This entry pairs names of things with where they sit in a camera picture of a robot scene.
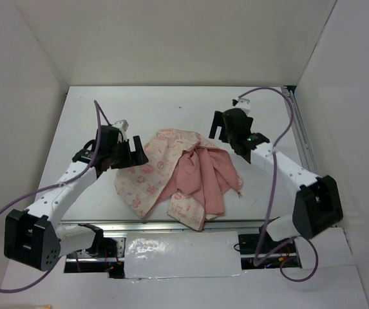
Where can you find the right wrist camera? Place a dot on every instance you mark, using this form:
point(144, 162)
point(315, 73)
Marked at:
point(243, 104)

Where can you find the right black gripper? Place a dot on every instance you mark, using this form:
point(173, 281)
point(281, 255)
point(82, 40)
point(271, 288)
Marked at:
point(219, 121)

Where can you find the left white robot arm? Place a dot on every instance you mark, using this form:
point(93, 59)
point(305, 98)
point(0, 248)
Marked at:
point(34, 237)

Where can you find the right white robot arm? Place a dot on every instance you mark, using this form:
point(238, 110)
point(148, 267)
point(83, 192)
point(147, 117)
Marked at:
point(317, 205)

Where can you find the front aluminium rail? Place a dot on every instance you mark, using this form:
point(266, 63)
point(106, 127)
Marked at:
point(117, 227)

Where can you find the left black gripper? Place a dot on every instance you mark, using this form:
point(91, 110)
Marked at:
point(133, 158)

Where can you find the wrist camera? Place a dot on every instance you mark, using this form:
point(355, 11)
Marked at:
point(243, 104)
point(122, 125)

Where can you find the pink and cream jacket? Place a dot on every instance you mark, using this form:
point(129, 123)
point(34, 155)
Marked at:
point(185, 169)

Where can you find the white foil cover panel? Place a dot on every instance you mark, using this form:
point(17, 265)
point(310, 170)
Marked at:
point(181, 255)

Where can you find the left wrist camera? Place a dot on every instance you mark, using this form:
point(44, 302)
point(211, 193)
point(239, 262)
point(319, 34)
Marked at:
point(122, 125)

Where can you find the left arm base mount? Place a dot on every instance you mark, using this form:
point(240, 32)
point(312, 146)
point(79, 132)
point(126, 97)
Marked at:
point(109, 260)

